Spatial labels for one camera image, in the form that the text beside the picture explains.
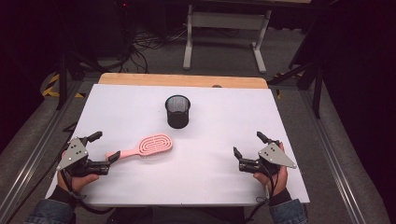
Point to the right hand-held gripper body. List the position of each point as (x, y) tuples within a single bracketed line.
[(274, 155)]

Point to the person's left hand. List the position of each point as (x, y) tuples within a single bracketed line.
[(79, 182)]

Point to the black mesh pen holder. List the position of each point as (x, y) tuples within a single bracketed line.
[(177, 113)]

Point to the white board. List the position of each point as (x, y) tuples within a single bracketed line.
[(199, 174)]

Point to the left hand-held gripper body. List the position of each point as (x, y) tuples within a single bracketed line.
[(73, 154)]

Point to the black metal stand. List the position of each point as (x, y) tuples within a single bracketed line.
[(317, 90), (63, 81)]

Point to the person's right hand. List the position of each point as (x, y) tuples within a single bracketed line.
[(275, 183)]

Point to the pink hairbrush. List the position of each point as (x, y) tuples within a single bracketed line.
[(152, 146)]

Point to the wooden table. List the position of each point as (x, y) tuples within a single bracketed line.
[(186, 80)]

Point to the yellow black hazard tape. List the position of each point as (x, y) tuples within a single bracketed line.
[(51, 87)]

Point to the white desk frame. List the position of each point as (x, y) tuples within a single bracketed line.
[(229, 21)]

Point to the person's lap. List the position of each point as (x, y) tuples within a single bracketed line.
[(180, 216)]

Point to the metal floor rail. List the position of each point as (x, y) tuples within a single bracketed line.
[(34, 155), (336, 161)]

